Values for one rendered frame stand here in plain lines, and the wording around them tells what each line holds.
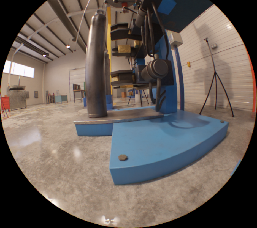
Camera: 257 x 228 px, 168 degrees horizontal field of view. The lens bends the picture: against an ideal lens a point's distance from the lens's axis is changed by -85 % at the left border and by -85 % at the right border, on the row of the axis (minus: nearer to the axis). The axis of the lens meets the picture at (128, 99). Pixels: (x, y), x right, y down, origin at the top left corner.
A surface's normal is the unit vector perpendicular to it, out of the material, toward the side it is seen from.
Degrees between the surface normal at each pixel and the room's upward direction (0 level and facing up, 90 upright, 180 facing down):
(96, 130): 90
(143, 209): 0
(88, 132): 90
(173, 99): 90
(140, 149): 0
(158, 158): 0
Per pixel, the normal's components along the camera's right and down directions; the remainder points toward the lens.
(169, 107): 0.12, 0.06
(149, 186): -0.07, -1.00
